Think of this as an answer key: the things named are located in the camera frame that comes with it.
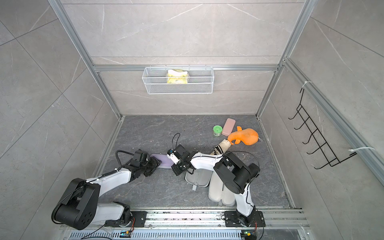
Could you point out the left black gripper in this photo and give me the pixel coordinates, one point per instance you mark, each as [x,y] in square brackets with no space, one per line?
[155,163]

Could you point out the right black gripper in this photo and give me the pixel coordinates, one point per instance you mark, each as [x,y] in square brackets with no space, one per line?
[178,171]

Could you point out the purple-lined grey sleeve case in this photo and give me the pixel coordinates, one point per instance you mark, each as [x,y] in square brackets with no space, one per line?
[166,162]

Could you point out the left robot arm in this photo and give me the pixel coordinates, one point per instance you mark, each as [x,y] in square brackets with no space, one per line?
[79,205]

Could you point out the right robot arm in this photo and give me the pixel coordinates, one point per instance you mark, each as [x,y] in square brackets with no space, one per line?
[235,175]

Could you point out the green lidded small jar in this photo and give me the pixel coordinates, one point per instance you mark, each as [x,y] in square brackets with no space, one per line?
[217,130]

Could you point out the pink rectangular case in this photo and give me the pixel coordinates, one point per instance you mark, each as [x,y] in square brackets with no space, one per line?
[228,127]

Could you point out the orange whale plush toy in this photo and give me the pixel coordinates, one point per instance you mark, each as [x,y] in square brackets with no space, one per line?
[247,136]

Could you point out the yellow packet in basket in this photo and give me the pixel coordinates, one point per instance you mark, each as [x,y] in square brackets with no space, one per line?
[177,77]

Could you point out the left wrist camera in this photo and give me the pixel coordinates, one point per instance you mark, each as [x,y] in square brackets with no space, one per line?
[140,157]

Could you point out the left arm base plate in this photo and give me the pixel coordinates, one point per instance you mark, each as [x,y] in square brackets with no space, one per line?
[136,219]

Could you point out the aluminium front rail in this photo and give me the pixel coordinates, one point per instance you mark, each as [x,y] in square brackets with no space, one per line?
[199,224]

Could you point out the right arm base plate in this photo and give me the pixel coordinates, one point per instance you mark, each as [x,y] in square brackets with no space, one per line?
[235,219]

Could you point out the white wire wall basket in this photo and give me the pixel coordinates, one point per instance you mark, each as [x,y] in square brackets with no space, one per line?
[188,80]

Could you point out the black wall hook rack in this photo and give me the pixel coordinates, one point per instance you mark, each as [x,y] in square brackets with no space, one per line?
[316,136]

